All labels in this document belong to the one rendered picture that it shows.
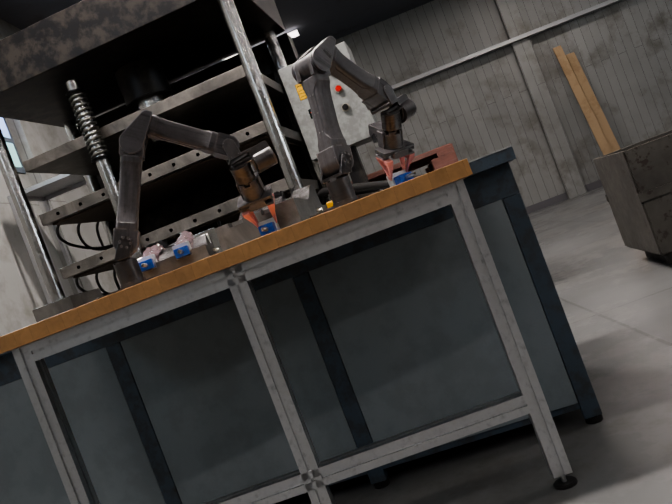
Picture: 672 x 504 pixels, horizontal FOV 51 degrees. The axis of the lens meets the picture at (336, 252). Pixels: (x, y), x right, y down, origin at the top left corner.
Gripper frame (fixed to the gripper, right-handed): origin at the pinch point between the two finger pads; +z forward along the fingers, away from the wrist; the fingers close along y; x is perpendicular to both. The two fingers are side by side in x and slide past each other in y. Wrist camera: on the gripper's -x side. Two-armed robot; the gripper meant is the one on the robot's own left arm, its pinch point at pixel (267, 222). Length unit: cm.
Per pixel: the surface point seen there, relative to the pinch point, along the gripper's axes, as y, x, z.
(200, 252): 22.3, -2.6, 2.4
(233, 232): 11.6, -6.4, 2.0
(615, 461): -63, 68, 59
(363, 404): -7, 26, 53
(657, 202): -155, -109, 118
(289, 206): -7.1, -5.3, 0.2
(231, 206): 27, -86, 29
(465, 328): -42, 24, 42
